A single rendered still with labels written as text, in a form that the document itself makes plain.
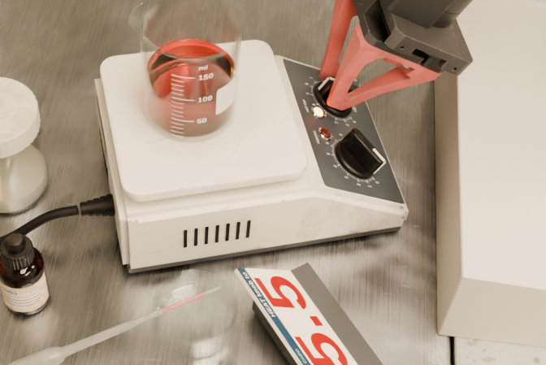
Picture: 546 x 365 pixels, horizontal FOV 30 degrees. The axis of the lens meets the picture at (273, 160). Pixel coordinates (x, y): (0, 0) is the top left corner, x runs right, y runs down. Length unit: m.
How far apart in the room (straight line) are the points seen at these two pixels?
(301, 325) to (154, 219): 0.11
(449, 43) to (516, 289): 0.16
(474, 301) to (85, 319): 0.25
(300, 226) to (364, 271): 0.06
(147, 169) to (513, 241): 0.23
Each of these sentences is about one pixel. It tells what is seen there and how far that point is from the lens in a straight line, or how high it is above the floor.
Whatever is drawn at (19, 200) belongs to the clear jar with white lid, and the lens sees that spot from 0.72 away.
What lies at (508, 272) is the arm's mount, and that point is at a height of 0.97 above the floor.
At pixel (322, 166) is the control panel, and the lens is 0.68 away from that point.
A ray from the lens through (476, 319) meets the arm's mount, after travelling 0.68.
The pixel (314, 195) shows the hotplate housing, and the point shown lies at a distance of 0.66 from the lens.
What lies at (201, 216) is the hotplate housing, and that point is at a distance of 0.65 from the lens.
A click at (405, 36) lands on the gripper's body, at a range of 0.64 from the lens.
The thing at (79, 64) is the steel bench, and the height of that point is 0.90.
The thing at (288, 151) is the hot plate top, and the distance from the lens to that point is 0.65.
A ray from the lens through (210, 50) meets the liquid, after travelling 0.66.
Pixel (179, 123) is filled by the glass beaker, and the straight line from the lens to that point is 0.64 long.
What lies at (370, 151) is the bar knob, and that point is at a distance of 0.69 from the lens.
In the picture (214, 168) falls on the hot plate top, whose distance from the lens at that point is 0.64.
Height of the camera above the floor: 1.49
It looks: 51 degrees down
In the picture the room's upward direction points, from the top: 7 degrees clockwise
